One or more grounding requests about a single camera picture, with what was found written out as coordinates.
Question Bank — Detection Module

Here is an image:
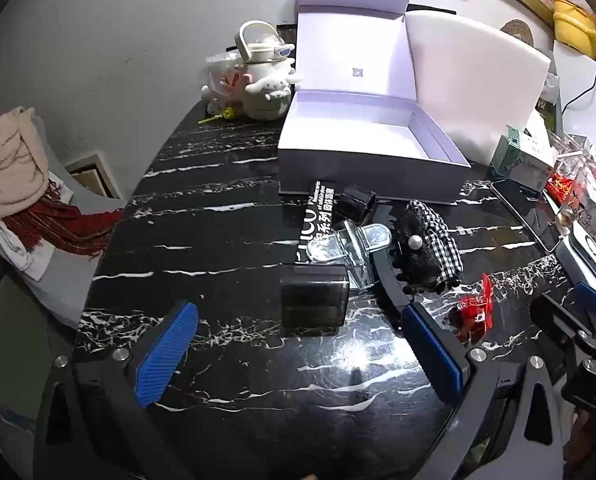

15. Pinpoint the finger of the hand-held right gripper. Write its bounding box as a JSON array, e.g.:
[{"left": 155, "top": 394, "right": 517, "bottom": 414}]
[
  {"left": 529, "top": 293, "right": 596, "bottom": 357},
  {"left": 572, "top": 281, "right": 596, "bottom": 320}
]

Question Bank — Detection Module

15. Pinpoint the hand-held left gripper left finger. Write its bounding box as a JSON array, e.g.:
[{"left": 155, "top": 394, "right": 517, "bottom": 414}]
[{"left": 33, "top": 300, "right": 201, "bottom": 480}]

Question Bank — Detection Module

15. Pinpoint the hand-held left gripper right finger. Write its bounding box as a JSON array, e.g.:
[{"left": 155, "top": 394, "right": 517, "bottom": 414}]
[{"left": 400, "top": 302, "right": 568, "bottom": 480}]

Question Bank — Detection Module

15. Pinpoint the red flower hair clip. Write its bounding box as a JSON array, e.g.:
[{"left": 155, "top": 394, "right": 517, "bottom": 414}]
[{"left": 448, "top": 272, "right": 494, "bottom": 345}]

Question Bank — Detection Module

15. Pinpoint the black hair claw with pearl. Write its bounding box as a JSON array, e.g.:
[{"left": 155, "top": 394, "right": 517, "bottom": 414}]
[{"left": 368, "top": 202, "right": 461, "bottom": 312}]

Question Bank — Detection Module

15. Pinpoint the black white checkered hair bow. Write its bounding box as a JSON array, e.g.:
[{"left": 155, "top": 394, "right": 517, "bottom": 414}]
[{"left": 409, "top": 199, "right": 464, "bottom": 282}]

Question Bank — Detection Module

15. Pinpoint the smoky transparent plastic box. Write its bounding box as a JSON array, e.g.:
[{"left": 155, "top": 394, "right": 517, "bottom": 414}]
[{"left": 279, "top": 264, "right": 350, "bottom": 337}]

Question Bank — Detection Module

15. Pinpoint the clear plastic clip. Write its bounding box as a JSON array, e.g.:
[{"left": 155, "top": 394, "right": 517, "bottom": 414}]
[{"left": 308, "top": 220, "right": 393, "bottom": 292}]

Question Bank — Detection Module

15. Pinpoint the black ribbon ring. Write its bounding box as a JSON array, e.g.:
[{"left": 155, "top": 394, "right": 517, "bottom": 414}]
[{"left": 339, "top": 186, "right": 377, "bottom": 222}]

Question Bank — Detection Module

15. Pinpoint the long black cosmetic box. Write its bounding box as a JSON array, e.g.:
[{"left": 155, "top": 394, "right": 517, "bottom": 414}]
[{"left": 294, "top": 178, "right": 337, "bottom": 267}]

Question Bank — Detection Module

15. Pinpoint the lavender gift box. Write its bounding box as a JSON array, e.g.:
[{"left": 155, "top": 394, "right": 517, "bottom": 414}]
[{"left": 277, "top": 0, "right": 472, "bottom": 207}]

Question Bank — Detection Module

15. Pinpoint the white grey small device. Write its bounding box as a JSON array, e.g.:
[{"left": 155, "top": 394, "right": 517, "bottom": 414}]
[{"left": 555, "top": 220, "right": 596, "bottom": 281}]

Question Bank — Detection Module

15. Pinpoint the cartoon print glass cup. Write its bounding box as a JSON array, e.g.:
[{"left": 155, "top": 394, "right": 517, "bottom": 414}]
[{"left": 554, "top": 165, "right": 596, "bottom": 242}]

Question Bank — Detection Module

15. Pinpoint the black smartphone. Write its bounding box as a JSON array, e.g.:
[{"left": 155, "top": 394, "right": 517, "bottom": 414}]
[{"left": 490, "top": 179, "right": 564, "bottom": 254}]

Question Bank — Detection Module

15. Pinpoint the red snack packet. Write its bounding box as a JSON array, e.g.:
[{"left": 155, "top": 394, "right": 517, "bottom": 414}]
[{"left": 545, "top": 170, "right": 579, "bottom": 207}]

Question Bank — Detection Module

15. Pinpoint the grey chair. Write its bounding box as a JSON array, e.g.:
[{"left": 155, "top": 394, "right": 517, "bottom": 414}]
[{"left": 0, "top": 115, "right": 129, "bottom": 332}]

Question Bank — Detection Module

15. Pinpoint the white medicine box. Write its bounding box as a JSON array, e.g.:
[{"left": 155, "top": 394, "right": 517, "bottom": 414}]
[{"left": 506, "top": 132, "right": 558, "bottom": 192}]

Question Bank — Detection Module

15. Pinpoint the red plaid scarf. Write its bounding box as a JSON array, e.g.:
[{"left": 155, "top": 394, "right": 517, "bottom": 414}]
[{"left": 3, "top": 179, "right": 125, "bottom": 259}]

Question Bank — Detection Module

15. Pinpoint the white refrigerator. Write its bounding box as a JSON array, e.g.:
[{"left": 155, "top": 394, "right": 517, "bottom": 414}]
[{"left": 552, "top": 40, "right": 596, "bottom": 142}]

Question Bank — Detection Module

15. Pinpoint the yellow flower stick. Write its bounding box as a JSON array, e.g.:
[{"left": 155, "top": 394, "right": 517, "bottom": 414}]
[{"left": 197, "top": 107, "right": 239, "bottom": 126}]

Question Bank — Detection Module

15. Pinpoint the beige knitted scarf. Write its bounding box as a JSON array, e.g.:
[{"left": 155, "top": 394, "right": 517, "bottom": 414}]
[{"left": 0, "top": 106, "right": 50, "bottom": 222}]

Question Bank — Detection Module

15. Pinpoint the white foam board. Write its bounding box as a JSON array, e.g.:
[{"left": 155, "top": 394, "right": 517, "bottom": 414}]
[{"left": 405, "top": 9, "right": 552, "bottom": 167}]

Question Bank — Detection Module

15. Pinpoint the yellow pot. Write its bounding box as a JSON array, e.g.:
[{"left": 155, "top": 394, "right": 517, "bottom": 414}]
[{"left": 552, "top": 0, "right": 596, "bottom": 57}]

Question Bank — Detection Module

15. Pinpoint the woven straw basket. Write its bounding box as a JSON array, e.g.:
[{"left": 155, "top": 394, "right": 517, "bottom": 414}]
[{"left": 500, "top": 19, "right": 535, "bottom": 47}]

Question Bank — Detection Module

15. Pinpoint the clear plastic bag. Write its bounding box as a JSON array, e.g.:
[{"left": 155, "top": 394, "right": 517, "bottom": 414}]
[{"left": 200, "top": 52, "right": 247, "bottom": 116}]

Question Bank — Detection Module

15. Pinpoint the white Cinnamoroll plush toy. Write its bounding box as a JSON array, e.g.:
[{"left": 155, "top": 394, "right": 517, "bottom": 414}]
[{"left": 233, "top": 20, "right": 307, "bottom": 121}]

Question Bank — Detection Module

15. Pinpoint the cream leaning picture frame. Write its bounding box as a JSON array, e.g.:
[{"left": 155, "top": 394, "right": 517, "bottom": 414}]
[{"left": 63, "top": 152, "right": 125, "bottom": 202}]

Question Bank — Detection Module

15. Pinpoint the black power cable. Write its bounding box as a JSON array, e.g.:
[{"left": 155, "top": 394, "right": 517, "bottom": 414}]
[{"left": 560, "top": 65, "right": 596, "bottom": 114}]

